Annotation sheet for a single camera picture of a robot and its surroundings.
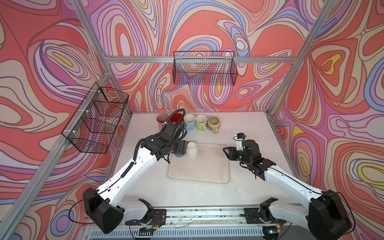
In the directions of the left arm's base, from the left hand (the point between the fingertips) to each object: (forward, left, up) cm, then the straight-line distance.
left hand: (181, 144), depth 76 cm
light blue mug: (+28, -4, -13) cm, 31 cm away
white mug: (+4, -6, -13) cm, 15 cm away
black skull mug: (+30, +6, -12) cm, 33 cm away
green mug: (+28, -12, -14) cm, 34 cm away
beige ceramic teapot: (+26, -20, -14) cm, 36 cm away
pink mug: (+29, +16, -11) cm, 35 cm away
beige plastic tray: (-2, -17, -22) cm, 28 cm away
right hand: (+1, -25, -10) cm, 27 cm away
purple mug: (+5, +3, -21) cm, 21 cm away
